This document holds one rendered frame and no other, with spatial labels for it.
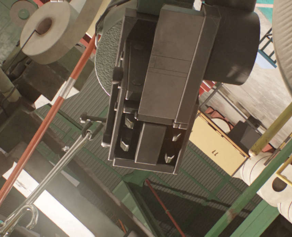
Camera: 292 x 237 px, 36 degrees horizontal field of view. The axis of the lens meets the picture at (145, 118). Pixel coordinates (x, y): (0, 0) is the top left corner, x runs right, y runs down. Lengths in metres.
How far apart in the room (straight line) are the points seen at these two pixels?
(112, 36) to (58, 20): 0.53
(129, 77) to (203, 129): 9.82
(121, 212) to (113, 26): 0.69
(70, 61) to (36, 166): 0.34
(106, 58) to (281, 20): 0.24
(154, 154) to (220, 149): 10.14
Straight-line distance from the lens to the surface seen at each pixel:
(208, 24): 0.39
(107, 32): 0.56
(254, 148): 4.28
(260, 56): 4.31
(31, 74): 1.19
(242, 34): 0.43
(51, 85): 1.20
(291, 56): 0.55
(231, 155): 10.81
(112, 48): 0.57
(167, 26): 0.39
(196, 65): 0.41
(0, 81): 1.09
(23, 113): 1.14
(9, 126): 1.15
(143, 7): 0.53
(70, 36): 1.05
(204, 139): 10.36
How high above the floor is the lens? 1.43
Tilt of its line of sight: 2 degrees up
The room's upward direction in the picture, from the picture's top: 139 degrees counter-clockwise
